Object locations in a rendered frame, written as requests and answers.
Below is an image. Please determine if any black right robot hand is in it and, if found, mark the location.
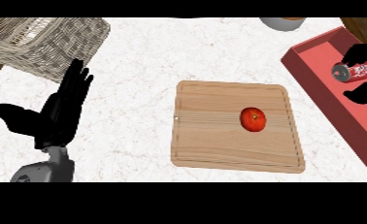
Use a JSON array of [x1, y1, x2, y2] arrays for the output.
[[340, 42, 367, 105]]

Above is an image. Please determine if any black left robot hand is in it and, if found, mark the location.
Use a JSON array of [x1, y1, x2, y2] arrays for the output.
[[0, 58, 94, 151]]

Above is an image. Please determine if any red soda can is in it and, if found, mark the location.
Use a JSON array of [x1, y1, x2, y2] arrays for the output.
[[331, 62, 367, 83]]

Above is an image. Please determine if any red cardboard box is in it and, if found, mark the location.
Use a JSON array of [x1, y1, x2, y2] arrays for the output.
[[279, 26, 367, 167]]

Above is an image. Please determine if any wooden cutting board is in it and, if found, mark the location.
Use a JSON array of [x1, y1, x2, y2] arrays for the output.
[[168, 80, 306, 175]]

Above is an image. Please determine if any brown wooden object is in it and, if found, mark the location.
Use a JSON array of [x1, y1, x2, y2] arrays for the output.
[[340, 17, 367, 44]]

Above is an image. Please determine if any grey round pot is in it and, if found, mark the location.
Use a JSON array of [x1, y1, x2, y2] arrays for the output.
[[257, 17, 306, 32]]

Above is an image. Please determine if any wicker basket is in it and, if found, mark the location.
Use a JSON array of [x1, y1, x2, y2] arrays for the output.
[[0, 17, 112, 83]]

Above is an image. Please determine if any red tomato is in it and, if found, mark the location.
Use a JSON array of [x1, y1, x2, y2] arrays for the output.
[[238, 106, 267, 133]]

